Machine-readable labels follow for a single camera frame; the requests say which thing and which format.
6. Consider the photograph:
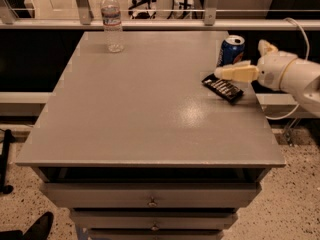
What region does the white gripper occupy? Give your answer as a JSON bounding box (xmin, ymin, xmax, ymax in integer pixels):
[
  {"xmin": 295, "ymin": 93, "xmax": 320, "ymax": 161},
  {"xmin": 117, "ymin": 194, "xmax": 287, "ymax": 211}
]
[{"xmin": 214, "ymin": 39, "xmax": 298, "ymax": 91}]

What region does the blue pepsi can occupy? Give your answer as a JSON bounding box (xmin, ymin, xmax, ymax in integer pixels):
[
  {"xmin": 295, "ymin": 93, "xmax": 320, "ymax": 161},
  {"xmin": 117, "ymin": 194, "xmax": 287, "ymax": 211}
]
[{"xmin": 217, "ymin": 35, "xmax": 245, "ymax": 67}]

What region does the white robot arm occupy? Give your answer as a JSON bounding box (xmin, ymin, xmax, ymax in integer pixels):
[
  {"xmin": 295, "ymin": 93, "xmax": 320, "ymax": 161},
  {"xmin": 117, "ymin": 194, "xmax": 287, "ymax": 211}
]
[{"xmin": 214, "ymin": 40, "xmax": 320, "ymax": 117}]

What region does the black rxbar chocolate wrapper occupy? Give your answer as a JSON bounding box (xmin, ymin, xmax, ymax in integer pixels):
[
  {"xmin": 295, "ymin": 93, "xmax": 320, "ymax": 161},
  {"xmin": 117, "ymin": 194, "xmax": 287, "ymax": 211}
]
[{"xmin": 201, "ymin": 74, "xmax": 244, "ymax": 104}]

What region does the black office chair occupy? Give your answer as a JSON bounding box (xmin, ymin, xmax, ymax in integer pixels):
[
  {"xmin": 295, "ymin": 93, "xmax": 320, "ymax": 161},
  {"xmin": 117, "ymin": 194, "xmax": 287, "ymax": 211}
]
[{"xmin": 128, "ymin": 0, "xmax": 157, "ymax": 19}]

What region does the grey drawer cabinet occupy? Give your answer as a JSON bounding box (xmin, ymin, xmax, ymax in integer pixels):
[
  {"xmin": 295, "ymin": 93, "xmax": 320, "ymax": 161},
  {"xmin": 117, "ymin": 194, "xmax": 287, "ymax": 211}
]
[{"xmin": 15, "ymin": 30, "xmax": 287, "ymax": 240}]

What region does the clear plastic water bottle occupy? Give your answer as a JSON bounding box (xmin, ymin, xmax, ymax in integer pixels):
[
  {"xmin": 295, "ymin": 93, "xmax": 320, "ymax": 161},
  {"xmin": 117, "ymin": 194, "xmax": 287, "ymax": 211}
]
[{"xmin": 100, "ymin": 0, "xmax": 124, "ymax": 53}]

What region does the metal railing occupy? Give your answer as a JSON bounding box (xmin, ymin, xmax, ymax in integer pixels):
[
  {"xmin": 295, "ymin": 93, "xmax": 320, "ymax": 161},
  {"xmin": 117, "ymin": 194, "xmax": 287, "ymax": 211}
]
[{"xmin": 1, "ymin": 0, "xmax": 319, "ymax": 31}]

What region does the top grey drawer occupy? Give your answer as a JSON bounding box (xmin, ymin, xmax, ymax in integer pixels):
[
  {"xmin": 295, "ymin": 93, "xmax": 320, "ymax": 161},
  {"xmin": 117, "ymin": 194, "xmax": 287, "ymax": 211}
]
[{"xmin": 42, "ymin": 183, "xmax": 261, "ymax": 208}]

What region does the grey drawer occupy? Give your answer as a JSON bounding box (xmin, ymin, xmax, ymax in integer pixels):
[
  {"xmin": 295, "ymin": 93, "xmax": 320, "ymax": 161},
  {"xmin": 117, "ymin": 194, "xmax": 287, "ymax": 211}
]
[
  {"xmin": 71, "ymin": 210, "xmax": 238, "ymax": 230},
  {"xmin": 42, "ymin": 183, "xmax": 261, "ymax": 208},
  {"xmin": 89, "ymin": 230, "xmax": 222, "ymax": 240}
]

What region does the middle grey drawer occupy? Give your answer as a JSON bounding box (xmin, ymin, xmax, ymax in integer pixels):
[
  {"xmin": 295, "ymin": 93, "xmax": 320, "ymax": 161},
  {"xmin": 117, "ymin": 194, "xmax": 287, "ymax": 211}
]
[{"xmin": 71, "ymin": 210, "xmax": 238, "ymax": 230}]

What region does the bottom grey drawer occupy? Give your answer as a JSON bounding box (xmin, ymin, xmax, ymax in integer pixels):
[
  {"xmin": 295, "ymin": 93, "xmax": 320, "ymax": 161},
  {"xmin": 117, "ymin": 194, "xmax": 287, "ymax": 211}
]
[{"xmin": 89, "ymin": 230, "xmax": 222, "ymax": 240}]

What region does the black shoe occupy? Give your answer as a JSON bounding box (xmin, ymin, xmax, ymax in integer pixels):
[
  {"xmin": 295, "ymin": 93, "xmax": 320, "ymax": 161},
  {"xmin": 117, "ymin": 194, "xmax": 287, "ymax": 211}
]
[{"xmin": 22, "ymin": 212, "xmax": 54, "ymax": 240}]

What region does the black stand base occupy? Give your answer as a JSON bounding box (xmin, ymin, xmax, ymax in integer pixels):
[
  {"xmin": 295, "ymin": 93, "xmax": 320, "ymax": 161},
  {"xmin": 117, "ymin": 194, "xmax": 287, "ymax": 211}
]
[{"xmin": 0, "ymin": 130, "xmax": 15, "ymax": 194}]

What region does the white cable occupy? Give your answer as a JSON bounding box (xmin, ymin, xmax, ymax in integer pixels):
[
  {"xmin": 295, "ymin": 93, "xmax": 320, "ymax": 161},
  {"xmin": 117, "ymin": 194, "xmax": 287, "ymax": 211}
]
[{"xmin": 265, "ymin": 17, "xmax": 311, "ymax": 121}]

